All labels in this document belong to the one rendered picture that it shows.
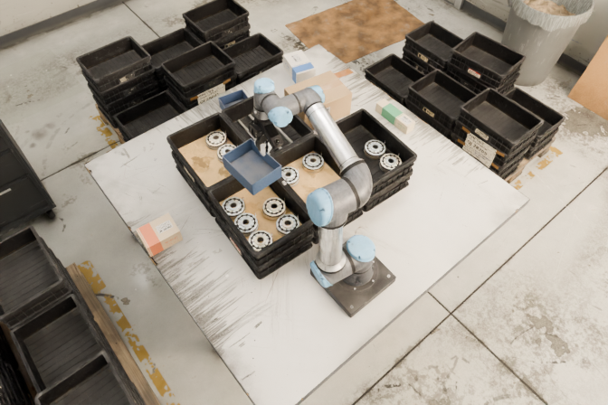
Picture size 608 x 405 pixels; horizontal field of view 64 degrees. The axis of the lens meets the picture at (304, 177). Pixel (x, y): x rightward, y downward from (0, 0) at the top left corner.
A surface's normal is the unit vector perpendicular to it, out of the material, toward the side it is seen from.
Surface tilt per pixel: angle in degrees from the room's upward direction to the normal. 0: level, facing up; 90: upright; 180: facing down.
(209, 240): 0
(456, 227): 0
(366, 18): 0
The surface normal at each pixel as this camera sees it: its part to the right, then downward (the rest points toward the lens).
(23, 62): 0.00, -0.62
